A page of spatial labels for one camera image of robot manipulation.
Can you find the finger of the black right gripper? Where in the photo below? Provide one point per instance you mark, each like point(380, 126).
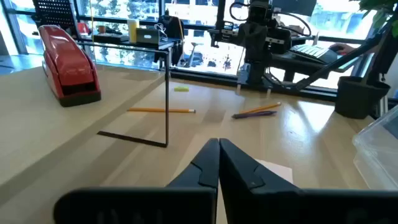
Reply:
point(262, 43)
point(248, 43)

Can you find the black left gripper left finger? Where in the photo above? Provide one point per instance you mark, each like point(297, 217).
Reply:
point(186, 202)

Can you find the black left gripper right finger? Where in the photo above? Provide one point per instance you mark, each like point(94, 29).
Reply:
point(264, 202)

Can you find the pale pink sticky note pad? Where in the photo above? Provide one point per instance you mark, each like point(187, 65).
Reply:
point(280, 172)

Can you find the yellow pencil with eraser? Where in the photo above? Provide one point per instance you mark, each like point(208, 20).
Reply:
point(155, 109)
point(261, 108)

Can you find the purple pen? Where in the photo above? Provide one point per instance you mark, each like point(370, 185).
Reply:
point(253, 114)

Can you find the clear plastic box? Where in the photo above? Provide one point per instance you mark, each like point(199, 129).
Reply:
point(379, 149)

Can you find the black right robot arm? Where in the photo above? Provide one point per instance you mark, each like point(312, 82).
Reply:
point(256, 73)

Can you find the black keyboard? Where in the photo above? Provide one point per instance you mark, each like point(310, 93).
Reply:
point(311, 51)

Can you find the black hanging jacket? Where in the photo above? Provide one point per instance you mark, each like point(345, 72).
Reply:
point(172, 31)

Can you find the green eraser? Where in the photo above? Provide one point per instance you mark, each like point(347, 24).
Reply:
point(181, 89)

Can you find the person's hand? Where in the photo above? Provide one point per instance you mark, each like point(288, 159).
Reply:
point(340, 48)

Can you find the yellow cup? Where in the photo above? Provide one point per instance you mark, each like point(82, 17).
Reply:
point(133, 31)

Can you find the black background desk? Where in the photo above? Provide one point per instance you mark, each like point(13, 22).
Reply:
point(124, 43)

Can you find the black plant pot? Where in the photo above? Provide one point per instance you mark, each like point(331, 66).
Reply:
point(357, 96)

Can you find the green plant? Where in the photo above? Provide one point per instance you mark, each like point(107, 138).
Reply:
point(381, 12)

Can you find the red stapler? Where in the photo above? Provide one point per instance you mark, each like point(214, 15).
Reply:
point(68, 65)

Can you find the black perforated panel stand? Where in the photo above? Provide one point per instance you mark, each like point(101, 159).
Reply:
point(54, 12)

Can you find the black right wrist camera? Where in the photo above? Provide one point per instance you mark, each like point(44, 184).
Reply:
point(258, 12)

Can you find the wooden shelf with black frame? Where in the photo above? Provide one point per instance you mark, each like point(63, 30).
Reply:
point(46, 124)

